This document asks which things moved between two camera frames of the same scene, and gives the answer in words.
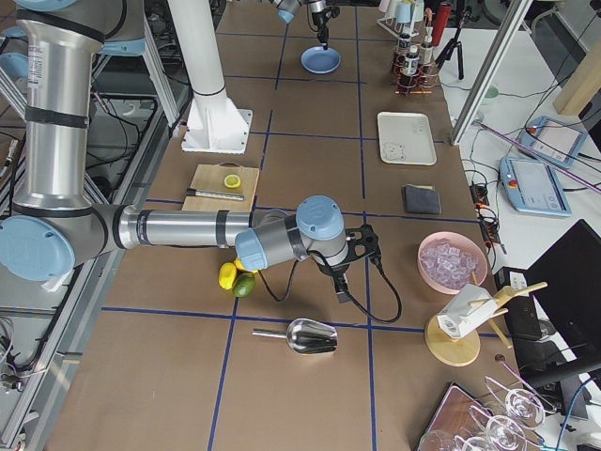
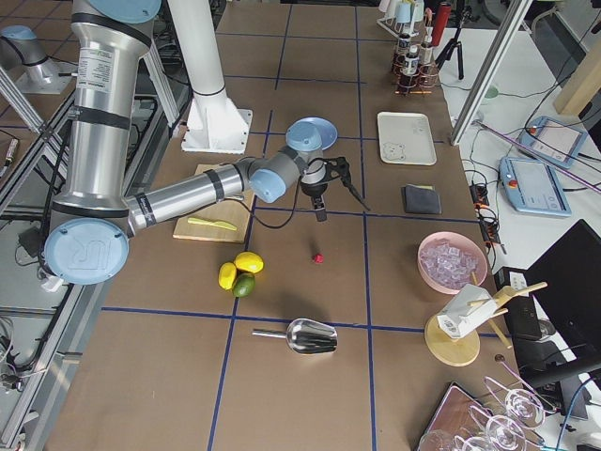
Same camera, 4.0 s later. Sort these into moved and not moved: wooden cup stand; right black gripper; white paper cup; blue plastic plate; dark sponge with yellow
Moved: right black gripper; blue plastic plate
Not moved: wooden cup stand; white paper cup; dark sponge with yellow
